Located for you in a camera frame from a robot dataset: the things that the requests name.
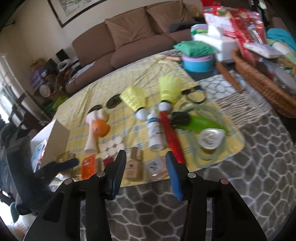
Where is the red cosmetic tube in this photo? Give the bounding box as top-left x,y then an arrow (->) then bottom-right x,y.
103,156 -> 114,167

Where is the clear perfume bottle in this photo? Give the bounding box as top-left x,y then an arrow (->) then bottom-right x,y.
144,156 -> 168,181

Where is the orange packet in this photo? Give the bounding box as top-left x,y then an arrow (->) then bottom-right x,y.
81,155 -> 96,180

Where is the white tealight candle pack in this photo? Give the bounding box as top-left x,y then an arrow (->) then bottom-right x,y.
99,136 -> 125,159

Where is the red metallic wand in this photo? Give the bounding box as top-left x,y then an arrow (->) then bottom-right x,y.
159,111 -> 186,165

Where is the clear coiled tubing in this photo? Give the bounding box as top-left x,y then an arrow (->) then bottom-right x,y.
179,101 -> 229,169

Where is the white spray bottle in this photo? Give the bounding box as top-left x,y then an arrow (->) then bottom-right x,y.
147,106 -> 166,152

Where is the round silver tin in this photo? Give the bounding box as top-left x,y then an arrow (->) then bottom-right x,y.
198,128 -> 226,150

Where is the orange ball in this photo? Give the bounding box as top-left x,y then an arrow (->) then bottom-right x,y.
92,120 -> 110,138

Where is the white cardboard box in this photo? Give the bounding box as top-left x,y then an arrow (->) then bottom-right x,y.
31,120 -> 70,170

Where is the green leaf shaped item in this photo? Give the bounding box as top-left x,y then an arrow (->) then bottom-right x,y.
177,115 -> 230,134

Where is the black round lid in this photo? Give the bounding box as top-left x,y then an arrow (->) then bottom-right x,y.
171,111 -> 191,126

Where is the black round coaster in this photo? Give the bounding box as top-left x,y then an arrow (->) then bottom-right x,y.
106,94 -> 122,109
87,104 -> 102,114

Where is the yellow checkered tablecloth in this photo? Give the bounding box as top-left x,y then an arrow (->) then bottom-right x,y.
54,54 -> 245,187

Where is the left yellow shuttlecock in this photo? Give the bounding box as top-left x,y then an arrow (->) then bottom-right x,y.
120,86 -> 148,121

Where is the yellow shuttlecock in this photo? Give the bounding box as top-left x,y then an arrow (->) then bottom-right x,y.
120,86 -> 148,121
159,75 -> 182,113

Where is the right yellow shuttlecock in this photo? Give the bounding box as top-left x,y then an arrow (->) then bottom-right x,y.
159,75 -> 182,113

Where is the blue round container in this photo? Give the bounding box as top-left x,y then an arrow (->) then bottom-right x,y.
182,54 -> 215,73

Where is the wooden stick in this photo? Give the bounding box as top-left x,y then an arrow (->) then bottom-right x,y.
215,61 -> 243,93

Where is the wicker basket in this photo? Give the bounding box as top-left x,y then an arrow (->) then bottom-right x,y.
231,48 -> 296,118

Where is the green cloth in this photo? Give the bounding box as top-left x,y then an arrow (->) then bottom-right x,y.
174,41 -> 217,57

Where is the white foam block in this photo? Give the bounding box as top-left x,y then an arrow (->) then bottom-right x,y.
193,34 -> 238,63

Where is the brown sofa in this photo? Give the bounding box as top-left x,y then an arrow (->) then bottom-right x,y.
66,1 -> 194,94

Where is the black strap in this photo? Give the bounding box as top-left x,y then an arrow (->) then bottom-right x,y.
181,85 -> 208,105

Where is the framed wall picture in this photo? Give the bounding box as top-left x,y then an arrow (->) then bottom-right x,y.
47,0 -> 106,28

